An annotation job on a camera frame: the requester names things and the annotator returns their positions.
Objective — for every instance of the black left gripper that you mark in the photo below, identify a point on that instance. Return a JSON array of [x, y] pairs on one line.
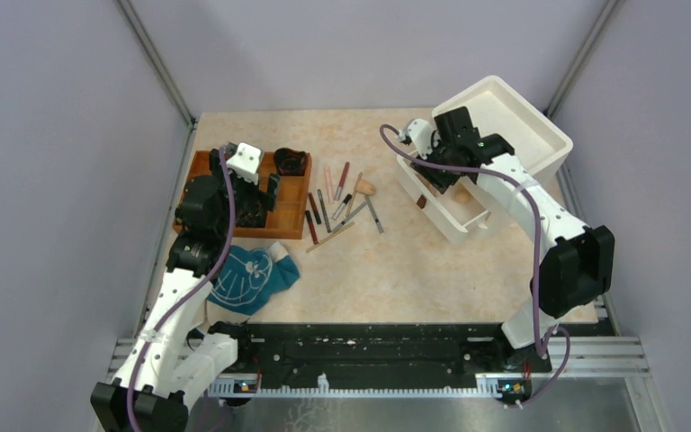
[[260, 199]]

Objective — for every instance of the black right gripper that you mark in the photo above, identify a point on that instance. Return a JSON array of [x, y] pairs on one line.
[[440, 183]]

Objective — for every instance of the white pull-out drawer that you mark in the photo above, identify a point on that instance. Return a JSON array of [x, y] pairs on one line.
[[457, 222]]

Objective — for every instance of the white drawer organizer box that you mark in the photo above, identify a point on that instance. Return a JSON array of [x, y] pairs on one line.
[[496, 107]]

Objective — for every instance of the houndstooth makeup pen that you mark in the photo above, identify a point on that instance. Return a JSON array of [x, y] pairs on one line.
[[374, 214], [347, 219]]

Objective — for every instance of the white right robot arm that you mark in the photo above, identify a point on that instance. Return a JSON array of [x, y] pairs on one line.
[[574, 261]]

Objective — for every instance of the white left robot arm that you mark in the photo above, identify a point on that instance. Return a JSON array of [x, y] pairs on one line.
[[154, 390]]

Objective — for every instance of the grey makeup pencil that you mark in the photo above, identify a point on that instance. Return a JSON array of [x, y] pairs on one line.
[[323, 210]]

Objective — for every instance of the pink makeup pencil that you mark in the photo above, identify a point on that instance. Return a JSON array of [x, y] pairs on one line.
[[327, 176]]

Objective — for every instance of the maroon makeup pencil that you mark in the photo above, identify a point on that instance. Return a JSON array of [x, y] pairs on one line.
[[342, 181]]

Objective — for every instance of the gold slim makeup pencil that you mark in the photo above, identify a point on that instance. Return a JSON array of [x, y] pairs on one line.
[[353, 194]]

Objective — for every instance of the wooden compartment tray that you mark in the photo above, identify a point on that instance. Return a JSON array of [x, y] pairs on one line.
[[287, 220]]

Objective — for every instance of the black coiled band top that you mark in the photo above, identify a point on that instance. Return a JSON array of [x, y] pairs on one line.
[[290, 162]]

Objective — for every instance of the teal patterned cloth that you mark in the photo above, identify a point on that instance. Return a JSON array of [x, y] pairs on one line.
[[250, 278]]

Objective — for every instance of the clear glitter gloss tube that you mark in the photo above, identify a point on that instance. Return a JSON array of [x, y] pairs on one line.
[[342, 206]]

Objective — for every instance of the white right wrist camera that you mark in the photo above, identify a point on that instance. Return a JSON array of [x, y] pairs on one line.
[[420, 133]]

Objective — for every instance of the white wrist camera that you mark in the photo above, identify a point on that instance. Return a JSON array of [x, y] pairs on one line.
[[245, 162], [420, 133]]

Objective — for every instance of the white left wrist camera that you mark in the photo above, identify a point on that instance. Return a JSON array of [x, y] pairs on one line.
[[245, 162]]

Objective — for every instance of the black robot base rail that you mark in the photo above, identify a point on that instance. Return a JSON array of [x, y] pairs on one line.
[[376, 356]]

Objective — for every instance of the grey slotted cable duct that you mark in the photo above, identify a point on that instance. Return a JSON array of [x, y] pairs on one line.
[[233, 388]]

